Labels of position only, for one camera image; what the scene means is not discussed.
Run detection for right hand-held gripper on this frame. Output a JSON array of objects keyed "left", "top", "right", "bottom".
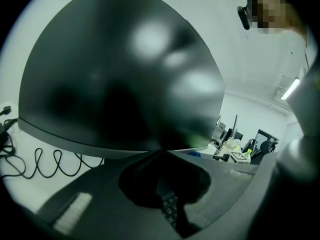
[{"left": 213, "top": 150, "right": 252, "bottom": 165}]

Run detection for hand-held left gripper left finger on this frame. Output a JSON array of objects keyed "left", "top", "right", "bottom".
[{"left": 37, "top": 149, "right": 186, "bottom": 240}]

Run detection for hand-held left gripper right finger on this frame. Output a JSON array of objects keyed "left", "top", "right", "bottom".
[{"left": 159, "top": 149, "right": 260, "bottom": 239}]

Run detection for black keyboard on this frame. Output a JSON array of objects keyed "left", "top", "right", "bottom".
[{"left": 159, "top": 195, "right": 181, "bottom": 229}]

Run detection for long ceiling light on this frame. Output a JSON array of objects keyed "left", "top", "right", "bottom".
[{"left": 280, "top": 76, "right": 301, "bottom": 101}]

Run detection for black power brick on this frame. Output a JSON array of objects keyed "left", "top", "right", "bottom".
[{"left": 0, "top": 122, "right": 10, "bottom": 145}]

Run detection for person's head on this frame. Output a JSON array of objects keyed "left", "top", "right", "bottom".
[{"left": 251, "top": 0, "right": 310, "bottom": 41}]

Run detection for black looped cable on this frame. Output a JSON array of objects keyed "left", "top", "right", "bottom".
[{"left": 0, "top": 105, "right": 105, "bottom": 180}]

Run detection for black head-worn camera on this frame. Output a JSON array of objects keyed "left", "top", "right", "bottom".
[{"left": 236, "top": 0, "right": 253, "bottom": 31}]

